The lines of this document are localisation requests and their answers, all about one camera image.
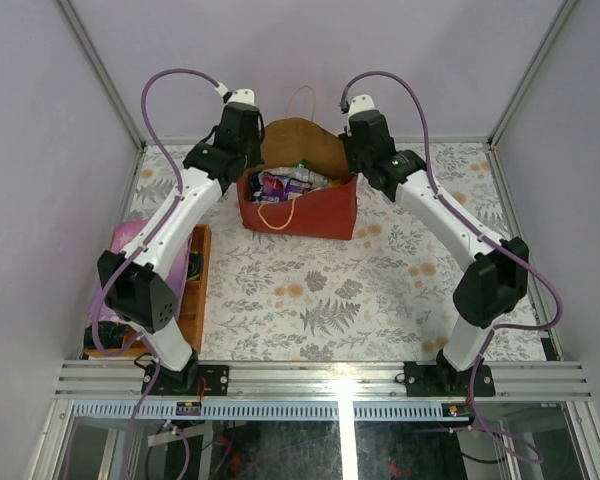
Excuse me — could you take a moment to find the red paper bag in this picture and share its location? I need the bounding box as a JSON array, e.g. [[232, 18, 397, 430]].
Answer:
[[236, 115, 357, 240]]

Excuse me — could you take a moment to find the purple candy bag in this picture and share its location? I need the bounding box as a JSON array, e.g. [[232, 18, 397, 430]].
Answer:
[[256, 172, 312, 203]]

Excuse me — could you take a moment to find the blue silver chips bag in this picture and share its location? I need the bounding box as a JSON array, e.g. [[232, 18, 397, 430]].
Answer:
[[275, 167, 331, 188]]

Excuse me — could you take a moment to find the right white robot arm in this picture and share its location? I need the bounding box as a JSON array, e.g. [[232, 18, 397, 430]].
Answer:
[[339, 107, 529, 395]]

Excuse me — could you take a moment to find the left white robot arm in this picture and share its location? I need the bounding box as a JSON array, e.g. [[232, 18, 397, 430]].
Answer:
[[97, 89, 264, 395]]

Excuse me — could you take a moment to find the wooden tray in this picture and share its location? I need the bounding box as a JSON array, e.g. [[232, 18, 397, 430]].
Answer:
[[83, 220, 212, 357]]

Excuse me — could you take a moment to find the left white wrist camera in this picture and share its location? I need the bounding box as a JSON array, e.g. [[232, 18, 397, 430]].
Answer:
[[215, 83, 255, 106]]

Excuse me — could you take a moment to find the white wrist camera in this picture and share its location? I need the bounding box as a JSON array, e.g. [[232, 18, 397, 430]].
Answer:
[[340, 94, 376, 117], [215, 83, 255, 106]]

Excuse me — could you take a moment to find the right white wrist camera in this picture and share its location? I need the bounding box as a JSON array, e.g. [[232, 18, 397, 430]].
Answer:
[[340, 94, 376, 117]]

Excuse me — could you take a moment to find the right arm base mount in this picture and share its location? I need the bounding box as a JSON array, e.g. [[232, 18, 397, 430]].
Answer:
[[403, 361, 496, 398]]

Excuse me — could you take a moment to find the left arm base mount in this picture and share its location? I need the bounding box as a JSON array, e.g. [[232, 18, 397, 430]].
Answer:
[[149, 364, 230, 397]]

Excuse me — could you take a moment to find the aluminium front rail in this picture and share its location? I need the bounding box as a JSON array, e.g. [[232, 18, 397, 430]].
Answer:
[[54, 360, 593, 403]]

